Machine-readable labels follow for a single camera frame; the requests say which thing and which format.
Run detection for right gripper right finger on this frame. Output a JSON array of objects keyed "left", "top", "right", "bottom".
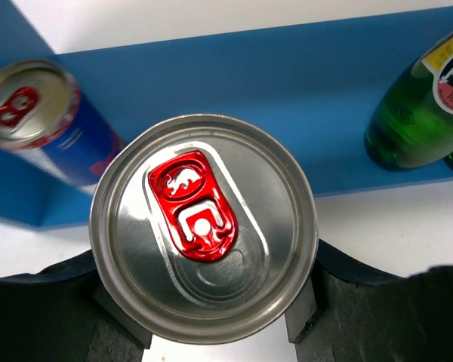
[{"left": 285, "top": 241, "right": 453, "bottom": 361}]

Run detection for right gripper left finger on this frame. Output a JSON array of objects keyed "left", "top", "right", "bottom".
[{"left": 0, "top": 251, "right": 153, "bottom": 361}]

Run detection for energy drink can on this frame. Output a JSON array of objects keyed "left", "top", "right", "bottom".
[
  {"left": 0, "top": 59, "right": 125, "bottom": 195},
  {"left": 88, "top": 114, "right": 319, "bottom": 345}
]

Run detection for green glass bottle front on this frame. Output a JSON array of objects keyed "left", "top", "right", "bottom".
[{"left": 364, "top": 32, "right": 453, "bottom": 170}]

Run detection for blue and yellow wooden shelf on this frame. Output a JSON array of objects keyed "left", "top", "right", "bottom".
[{"left": 0, "top": 0, "right": 453, "bottom": 229}]

